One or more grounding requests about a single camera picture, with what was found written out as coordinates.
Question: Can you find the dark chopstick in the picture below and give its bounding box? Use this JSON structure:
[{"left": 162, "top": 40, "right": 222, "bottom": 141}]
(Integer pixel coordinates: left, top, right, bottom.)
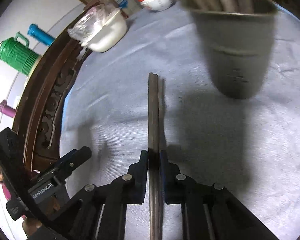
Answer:
[{"left": 148, "top": 73, "right": 163, "bottom": 239}]

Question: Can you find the person's left hand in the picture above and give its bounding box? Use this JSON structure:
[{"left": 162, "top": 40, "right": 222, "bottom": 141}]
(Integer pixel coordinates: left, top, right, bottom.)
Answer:
[{"left": 22, "top": 218, "right": 42, "bottom": 237}]

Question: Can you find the dark carved wooden table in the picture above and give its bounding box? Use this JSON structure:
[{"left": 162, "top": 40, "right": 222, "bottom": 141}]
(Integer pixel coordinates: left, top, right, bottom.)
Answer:
[{"left": 12, "top": 0, "right": 98, "bottom": 173}]

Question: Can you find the grey table cloth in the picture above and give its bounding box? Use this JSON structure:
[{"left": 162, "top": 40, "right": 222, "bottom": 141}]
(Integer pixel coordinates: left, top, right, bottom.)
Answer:
[{"left": 60, "top": 5, "right": 300, "bottom": 239}]

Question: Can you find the purple thermos bottle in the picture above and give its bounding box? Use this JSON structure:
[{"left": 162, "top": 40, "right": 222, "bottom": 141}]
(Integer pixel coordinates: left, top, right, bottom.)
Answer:
[{"left": 0, "top": 100, "right": 16, "bottom": 118}]

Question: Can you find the green thermos flask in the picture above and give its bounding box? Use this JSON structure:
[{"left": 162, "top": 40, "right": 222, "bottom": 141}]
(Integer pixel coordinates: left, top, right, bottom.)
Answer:
[{"left": 0, "top": 32, "right": 40, "bottom": 76}]

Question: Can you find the blue thermos flask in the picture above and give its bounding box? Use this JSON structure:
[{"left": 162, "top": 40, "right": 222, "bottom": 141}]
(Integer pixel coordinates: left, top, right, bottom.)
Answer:
[{"left": 27, "top": 24, "right": 55, "bottom": 46}]

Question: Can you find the grey metal utensil cup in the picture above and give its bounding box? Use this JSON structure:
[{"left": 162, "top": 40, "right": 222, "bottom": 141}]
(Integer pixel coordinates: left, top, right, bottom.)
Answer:
[{"left": 181, "top": 0, "right": 277, "bottom": 99}]

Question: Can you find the white pot with plastic bag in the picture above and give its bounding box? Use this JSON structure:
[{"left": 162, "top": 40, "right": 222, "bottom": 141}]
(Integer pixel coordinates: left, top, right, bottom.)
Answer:
[{"left": 67, "top": 4, "right": 128, "bottom": 53}]

